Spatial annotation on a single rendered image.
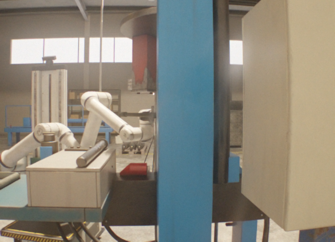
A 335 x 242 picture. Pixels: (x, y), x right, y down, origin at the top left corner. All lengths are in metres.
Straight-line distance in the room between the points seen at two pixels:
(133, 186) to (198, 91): 0.49
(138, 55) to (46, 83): 1.31
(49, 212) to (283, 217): 0.68
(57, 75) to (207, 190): 1.90
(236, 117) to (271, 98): 8.90
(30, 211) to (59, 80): 1.69
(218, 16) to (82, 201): 0.83
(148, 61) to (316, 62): 1.09
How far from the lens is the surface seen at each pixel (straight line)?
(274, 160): 0.46
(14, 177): 1.23
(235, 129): 9.37
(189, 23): 0.87
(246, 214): 1.21
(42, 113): 2.58
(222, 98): 1.00
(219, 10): 1.07
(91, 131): 2.18
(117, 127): 1.67
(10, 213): 0.95
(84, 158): 0.82
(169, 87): 0.81
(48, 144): 1.18
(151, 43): 1.46
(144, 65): 1.41
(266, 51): 0.49
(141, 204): 1.11
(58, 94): 2.45
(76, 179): 0.84
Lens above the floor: 1.37
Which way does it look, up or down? 1 degrees down
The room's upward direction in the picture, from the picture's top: straight up
